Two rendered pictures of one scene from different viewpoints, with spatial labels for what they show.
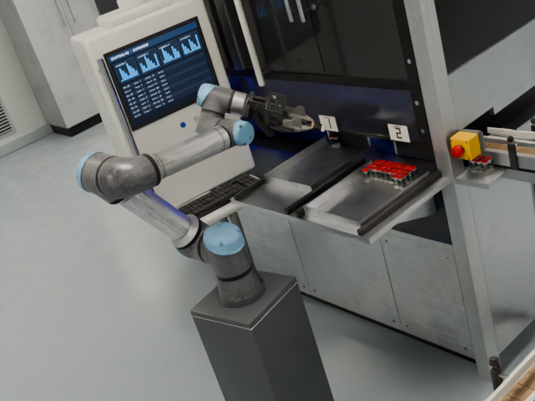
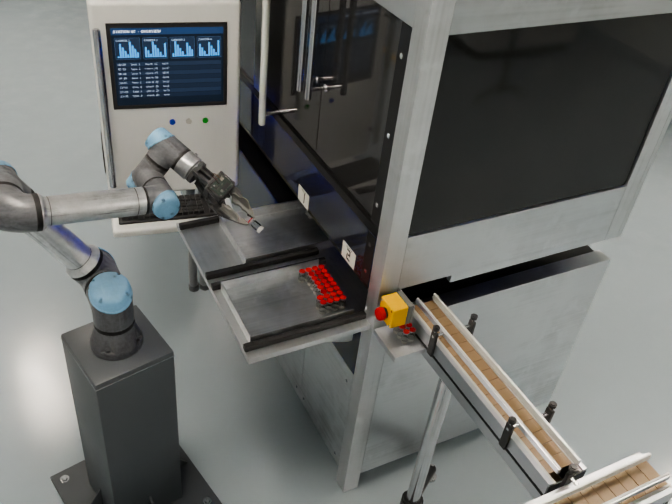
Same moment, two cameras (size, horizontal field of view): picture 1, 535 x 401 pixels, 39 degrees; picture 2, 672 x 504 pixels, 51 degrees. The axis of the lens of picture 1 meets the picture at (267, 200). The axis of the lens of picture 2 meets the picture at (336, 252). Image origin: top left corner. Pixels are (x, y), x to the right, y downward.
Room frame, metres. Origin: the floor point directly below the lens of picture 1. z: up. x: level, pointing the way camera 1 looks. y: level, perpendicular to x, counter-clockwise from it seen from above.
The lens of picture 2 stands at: (0.60, -0.53, 2.39)
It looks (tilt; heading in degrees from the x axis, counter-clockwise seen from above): 38 degrees down; 3
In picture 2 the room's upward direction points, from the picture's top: 7 degrees clockwise
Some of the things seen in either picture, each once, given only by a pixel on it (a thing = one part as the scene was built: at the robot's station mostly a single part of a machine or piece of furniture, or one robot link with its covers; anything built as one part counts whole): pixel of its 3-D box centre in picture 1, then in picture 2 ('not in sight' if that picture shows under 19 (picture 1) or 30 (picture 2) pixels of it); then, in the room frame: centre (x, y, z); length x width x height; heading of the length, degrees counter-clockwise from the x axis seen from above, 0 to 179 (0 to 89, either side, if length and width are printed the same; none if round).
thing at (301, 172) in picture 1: (319, 163); (277, 230); (2.59, -0.23, 0.90); 0.34 x 0.26 x 0.04; 124
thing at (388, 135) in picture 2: (402, 25); (383, 169); (2.27, -0.55, 1.40); 0.05 x 0.01 x 0.80; 34
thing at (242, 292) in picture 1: (238, 280); (115, 330); (2.05, 0.16, 0.84); 0.15 x 0.15 x 0.10
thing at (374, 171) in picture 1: (388, 176); (318, 289); (2.30, -0.41, 0.90); 0.18 x 0.02 x 0.05; 33
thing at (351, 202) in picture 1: (366, 192); (286, 299); (2.24, -0.32, 0.90); 0.34 x 0.26 x 0.04; 123
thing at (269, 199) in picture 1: (341, 185); (278, 270); (2.41, -0.26, 0.87); 0.70 x 0.48 x 0.02; 34
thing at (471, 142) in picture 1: (466, 144); (395, 309); (2.17, -0.65, 1.00); 0.08 x 0.07 x 0.07; 124
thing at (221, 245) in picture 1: (225, 248); (111, 300); (2.06, 0.17, 0.96); 0.13 x 0.12 x 0.14; 37
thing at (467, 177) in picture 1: (484, 173); (403, 339); (2.18, -0.70, 0.87); 0.14 x 0.13 x 0.02; 124
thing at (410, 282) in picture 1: (355, 177); (346, 224); (3.33, -0.44, 0.44); 2.06 x 1.00 x 0.88; 34
